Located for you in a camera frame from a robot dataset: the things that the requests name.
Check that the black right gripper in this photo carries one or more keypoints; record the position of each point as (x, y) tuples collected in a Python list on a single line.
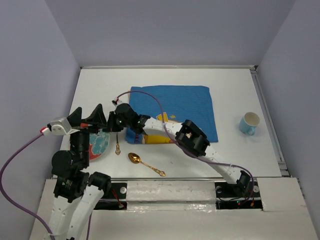
[(111, 121)]

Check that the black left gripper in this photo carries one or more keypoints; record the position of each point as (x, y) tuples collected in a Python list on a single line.
[(97, 117)]

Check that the red and teal plate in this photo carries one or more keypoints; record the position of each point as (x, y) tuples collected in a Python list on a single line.
[(98, 147)]

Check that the gold fork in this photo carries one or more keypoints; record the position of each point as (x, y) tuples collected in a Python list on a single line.
[(117, 147)]

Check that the gold spoon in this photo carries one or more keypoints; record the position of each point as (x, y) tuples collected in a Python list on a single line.
[(135, 159)]

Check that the blue Pikachu placemat cloth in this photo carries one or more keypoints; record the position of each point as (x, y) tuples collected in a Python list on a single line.
[(177, 103)]

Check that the light blue ceramic mug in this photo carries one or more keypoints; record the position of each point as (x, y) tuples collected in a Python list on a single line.
[(249, 123)]

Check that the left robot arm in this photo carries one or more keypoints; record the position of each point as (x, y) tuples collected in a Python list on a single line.
[(76, 192)]

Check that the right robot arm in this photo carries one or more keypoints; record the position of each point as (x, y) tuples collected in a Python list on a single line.
[(188, 137)]

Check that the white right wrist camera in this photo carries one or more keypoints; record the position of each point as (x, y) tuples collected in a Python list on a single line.
[(116, 102)]

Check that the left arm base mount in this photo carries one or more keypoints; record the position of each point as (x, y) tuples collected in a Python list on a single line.
[(115, 199)]

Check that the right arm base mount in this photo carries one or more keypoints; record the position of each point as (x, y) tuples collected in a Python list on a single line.
[(226, 199)]

